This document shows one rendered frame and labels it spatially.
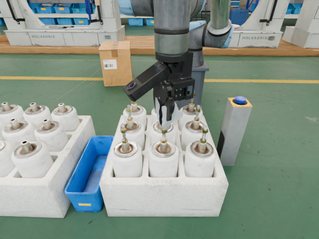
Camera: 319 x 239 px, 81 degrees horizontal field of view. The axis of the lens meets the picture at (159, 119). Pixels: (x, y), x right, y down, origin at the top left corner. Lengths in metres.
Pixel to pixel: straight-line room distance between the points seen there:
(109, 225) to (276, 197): 0.63
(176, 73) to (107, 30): 2.33
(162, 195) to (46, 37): 2.69
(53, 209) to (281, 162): 0.96
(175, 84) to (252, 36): 2.40
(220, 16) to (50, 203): 1.00
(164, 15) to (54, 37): 2.62
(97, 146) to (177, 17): 0.69
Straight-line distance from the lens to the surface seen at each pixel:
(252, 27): 2.96
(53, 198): 0.73
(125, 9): 0.58
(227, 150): 0.86
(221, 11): 0.99
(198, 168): 0.60
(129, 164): 0.58
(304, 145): 1.24
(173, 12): 0.41
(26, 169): 0.71
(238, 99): 0.76
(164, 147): 0.57
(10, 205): 0.84
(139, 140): 0.68
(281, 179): 0.98
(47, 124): 0.77
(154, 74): 0.44
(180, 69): 0.47
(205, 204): 0.69
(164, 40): 0.42
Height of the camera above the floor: 0.65
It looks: 34 degrees down
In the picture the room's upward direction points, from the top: straight up
